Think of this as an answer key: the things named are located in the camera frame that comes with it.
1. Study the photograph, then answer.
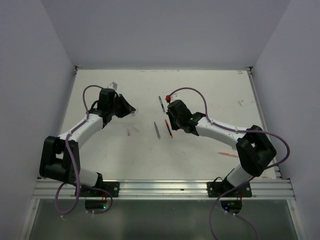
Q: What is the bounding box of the red capped pen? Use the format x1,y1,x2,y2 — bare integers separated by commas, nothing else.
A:
164,119,174,139

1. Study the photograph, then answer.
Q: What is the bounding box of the green pen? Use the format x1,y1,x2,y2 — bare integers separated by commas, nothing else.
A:
158,96,166,113

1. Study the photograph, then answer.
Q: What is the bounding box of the purple highlighter pen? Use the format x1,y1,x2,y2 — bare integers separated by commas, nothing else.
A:
153,122,161,140

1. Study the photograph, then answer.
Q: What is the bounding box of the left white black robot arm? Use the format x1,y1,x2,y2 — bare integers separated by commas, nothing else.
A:
39,87,136,197

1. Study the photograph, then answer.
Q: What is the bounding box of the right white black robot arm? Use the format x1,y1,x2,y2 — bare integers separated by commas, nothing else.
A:
167,99,277,197

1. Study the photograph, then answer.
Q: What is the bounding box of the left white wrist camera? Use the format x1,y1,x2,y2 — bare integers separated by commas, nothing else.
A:
110,82,118,91

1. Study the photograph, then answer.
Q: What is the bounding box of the right wrist camera red cap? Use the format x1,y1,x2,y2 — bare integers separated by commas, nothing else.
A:
165,93,181,104

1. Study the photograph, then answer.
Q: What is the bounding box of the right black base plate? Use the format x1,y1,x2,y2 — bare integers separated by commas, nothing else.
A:
206,181,253,198

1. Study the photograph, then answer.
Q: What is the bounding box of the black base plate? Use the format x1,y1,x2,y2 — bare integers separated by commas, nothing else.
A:
206,181,253,198
79,181,120,198

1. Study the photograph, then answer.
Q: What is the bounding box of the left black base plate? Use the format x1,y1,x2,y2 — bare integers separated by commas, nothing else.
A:
79,181,120,198

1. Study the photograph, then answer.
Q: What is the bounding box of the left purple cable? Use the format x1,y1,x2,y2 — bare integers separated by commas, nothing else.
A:
54,84,113,216

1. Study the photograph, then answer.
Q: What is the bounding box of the purple cable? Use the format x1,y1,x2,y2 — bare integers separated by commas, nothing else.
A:
169,87,291,240
54,84,113,216

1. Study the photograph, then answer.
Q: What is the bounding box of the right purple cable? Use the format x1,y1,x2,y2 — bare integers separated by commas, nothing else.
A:
169,87,291,240

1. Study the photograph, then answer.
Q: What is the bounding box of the aluminium right side rail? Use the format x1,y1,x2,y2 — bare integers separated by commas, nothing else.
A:
244,67,283,180

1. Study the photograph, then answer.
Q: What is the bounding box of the aluminium rail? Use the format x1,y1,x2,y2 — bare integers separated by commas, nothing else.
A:
244,67,283,180
31,179,295,200

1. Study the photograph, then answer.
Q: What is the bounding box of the aluminium front rail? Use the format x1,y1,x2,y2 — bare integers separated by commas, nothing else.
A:
31,179,295,200

